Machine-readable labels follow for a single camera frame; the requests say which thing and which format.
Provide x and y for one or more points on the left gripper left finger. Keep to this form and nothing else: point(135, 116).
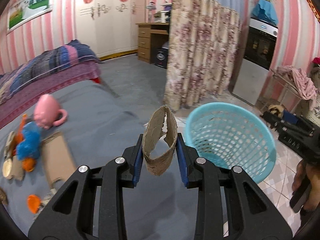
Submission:
point(89, 205)

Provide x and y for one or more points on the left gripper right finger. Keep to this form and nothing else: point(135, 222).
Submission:
point(251, 215)

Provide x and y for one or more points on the blue plastic bag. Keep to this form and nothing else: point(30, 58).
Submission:
point(29, 147)

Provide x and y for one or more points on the torn cardboard tube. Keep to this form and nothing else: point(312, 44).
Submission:
point(159, 140)

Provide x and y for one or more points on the orange peel piece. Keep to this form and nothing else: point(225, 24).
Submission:
point(28, 164)

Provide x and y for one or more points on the brown cardboard tube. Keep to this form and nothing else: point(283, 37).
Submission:
point(17, 171)

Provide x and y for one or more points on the white cloth with black string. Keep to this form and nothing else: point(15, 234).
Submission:
point(8, 149)

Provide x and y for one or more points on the orange cloth pouch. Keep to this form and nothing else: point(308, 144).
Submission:
point(19, 136)

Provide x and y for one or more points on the right hand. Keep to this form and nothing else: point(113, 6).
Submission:
point(305, 188)

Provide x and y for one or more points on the pink cloth on rack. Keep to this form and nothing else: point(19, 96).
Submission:
point(303, 83)

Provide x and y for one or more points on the tan phone case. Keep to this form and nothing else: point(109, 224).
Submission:
point(57, 160)

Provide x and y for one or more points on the orange peel on cloth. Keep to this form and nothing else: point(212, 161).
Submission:
point(33, 203)

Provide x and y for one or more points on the light blue plastic basket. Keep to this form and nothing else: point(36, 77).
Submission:
point(229, 135)

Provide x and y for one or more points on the pink pig mug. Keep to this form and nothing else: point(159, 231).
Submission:
point(48, 112)

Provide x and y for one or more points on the blue cloth on cabinet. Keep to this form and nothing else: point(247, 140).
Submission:
point(265, 11)

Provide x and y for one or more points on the bed with plaid blanket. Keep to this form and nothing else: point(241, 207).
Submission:
point(46, 73)

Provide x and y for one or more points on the floral curtain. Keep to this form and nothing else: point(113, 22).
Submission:
point(203, 40)

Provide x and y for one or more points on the black box under desk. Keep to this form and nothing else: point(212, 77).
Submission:
point(161, 57)

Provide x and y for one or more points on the wooden desk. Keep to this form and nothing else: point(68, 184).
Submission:
point(151, 36)

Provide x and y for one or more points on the white wardrobe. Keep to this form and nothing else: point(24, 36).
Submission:
point(109, 26)

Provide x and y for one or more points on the desk lamp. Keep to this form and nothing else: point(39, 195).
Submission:
point(150, 8)

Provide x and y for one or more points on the framed landscape picture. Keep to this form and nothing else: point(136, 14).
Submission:
point(26, 10)

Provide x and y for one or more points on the metal wire rack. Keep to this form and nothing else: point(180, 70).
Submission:
point(279, 90)

